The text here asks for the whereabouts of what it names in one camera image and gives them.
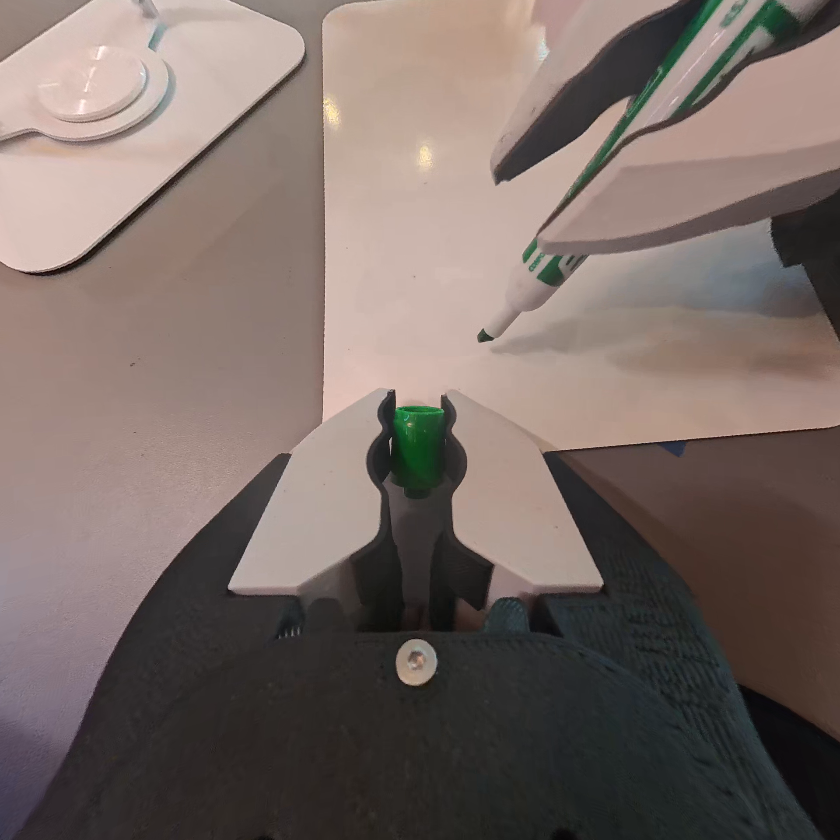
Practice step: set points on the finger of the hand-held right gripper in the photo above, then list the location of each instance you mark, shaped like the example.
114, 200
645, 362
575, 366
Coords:
564, 72
722, 190

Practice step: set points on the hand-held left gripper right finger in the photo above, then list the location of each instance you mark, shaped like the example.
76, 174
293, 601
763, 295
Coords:
525, 525

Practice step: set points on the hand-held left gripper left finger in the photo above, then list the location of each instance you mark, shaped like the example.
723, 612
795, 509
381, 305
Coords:
308, 525

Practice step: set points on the green marker cap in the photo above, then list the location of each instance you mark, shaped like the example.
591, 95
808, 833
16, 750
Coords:
417, 446

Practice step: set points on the white whiteboard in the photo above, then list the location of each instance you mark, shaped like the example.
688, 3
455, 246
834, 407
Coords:
426, 262

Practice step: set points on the blue tape piece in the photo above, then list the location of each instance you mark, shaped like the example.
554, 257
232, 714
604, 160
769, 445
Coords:
674, 449

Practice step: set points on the white metal stand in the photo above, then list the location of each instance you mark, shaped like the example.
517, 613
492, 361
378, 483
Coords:
98, 177

